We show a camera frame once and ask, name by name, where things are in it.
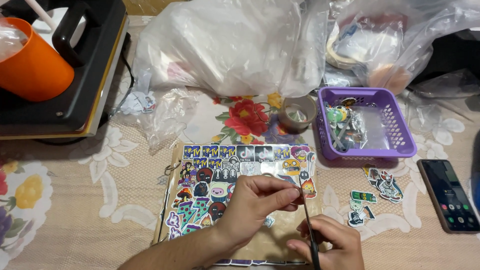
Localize black power cable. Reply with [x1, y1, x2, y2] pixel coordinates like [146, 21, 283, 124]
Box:
[111, 33, 136, 118]

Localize purple sticker sheet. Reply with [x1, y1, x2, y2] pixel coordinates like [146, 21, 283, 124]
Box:
[213, 258, 309, 267]

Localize orange round sponge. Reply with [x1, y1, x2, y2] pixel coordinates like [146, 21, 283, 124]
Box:
[367, 63, 412, 95]

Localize green rectangular sticker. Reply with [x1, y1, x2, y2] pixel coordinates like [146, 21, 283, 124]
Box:
[350, 190, 378, 204]

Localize black handled scissors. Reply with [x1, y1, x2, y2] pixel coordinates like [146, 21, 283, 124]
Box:
[298, 174, 322, 270]

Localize floral lace tablecloth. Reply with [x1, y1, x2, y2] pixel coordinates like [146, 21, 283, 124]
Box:
[0, 15, 480, 270]

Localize small bag of stickers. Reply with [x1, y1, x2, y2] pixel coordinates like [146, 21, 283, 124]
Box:
[119, 70, 157, 116]

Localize black bag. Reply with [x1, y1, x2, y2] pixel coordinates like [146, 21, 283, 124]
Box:
[412, 29, 480, 85]

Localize brown kraft ring album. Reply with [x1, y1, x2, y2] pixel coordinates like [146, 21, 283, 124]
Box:
[152, 142, 324, 265]

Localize person's left hand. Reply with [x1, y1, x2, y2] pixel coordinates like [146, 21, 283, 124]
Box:
[214, 175, 305, 250]

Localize orange plastic cup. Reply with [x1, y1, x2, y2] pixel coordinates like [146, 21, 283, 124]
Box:
[0, 17, 75, 103]

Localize clear plastic bag of supplies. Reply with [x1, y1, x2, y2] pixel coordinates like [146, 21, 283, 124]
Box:
[325, 0, 480, 95]

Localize person's right hand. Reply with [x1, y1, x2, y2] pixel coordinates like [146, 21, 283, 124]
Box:
[287, 215, 367, 270]

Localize crumpled clear plastic wrap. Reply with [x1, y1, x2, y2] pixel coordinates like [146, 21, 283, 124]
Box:
[145, 87, 200, 148]

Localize skater cartoon sticker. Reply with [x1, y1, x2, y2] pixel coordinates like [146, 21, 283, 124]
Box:
[347, 200, 376, 228]

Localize blue object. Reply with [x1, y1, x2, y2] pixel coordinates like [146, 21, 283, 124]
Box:
[470, 130, 480, 211]

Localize clear packing tape roll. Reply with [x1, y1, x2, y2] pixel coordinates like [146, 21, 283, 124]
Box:
[279, 95, 318, 133]

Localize dark figure cartoon sticker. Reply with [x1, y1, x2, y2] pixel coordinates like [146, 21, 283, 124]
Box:
[362, 163, 381, 188]

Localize black smartphone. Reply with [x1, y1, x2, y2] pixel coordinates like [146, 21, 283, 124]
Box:
[417, 159, 480, 234]

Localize purple plastic basket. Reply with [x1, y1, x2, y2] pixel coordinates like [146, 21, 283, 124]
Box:
[316, 86, 418, 161]

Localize white plastic stick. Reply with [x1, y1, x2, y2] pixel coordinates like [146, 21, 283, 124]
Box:
[24, 0, 58, 33]

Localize beige masking tape roll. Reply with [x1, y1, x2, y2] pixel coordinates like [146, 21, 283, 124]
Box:
[325, 33, 362, 70]

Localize black heat press machine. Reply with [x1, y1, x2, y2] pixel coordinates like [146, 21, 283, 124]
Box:
[0, 0, 130, 142]

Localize large clear plastic bag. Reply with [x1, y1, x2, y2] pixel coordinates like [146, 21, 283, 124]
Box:
[133, 0, 331, 99]

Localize clown cartoon sticker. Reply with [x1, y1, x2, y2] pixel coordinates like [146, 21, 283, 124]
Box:
[376, 170, 404, 204]

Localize pile of cut stickers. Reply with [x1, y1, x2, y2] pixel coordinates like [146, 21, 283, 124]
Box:
[324, 97, 391, 152]

